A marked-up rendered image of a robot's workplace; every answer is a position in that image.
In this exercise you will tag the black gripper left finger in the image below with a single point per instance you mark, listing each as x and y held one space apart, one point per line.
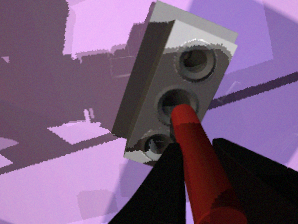
161 198

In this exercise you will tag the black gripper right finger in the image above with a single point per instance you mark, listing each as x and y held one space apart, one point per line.
267 190

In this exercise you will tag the red peg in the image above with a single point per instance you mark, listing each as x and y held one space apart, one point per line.
212 198

